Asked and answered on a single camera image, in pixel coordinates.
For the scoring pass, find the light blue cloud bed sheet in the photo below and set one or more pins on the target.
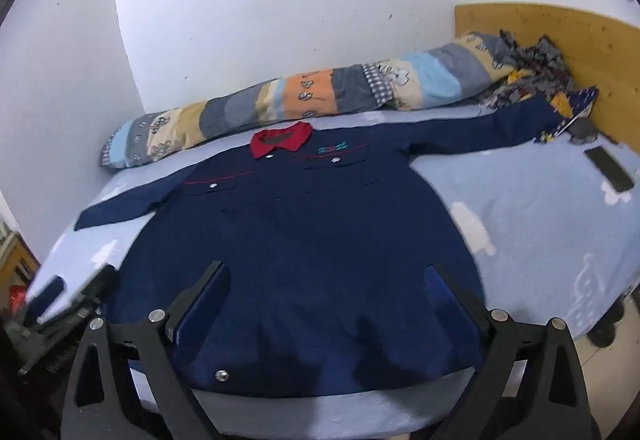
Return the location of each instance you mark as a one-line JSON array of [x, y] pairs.
[[540, 230]]

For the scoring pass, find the yellow wooden cabinet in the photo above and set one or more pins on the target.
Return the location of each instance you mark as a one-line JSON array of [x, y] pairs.
[[17, 260]]

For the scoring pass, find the red object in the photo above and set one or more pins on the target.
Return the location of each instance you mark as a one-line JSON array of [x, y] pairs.
[[17, 296]]

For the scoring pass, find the dark floral cloth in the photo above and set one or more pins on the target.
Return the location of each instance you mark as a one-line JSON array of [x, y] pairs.
[[542, 64]]

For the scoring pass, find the striped patchwork quilt roll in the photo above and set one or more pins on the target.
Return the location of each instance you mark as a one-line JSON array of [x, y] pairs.
[[320, 87]]

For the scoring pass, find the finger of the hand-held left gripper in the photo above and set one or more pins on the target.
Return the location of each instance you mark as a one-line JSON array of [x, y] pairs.
[[47, 292], [97, 287]]

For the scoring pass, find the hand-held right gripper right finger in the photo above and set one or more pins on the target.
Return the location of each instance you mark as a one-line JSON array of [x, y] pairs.
[[442, 305]]

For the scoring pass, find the navy yellow printed cloth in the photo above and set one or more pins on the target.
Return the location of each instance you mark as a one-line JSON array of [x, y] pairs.
[[570, 112]]

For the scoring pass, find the wooden headboard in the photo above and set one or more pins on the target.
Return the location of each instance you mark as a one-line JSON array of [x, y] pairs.
[[595, 44]]

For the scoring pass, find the dark object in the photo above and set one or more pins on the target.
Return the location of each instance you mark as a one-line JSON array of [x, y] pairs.
[[607, 325]]

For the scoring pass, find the navy shirt with red collar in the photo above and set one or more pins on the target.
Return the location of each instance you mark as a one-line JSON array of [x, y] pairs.
[[310, 220]]

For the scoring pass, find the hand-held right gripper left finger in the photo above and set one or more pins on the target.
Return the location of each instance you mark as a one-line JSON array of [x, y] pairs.
[[202, 307]]

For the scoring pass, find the black phone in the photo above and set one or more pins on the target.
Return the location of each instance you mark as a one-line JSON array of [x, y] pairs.
[[609, 168]]

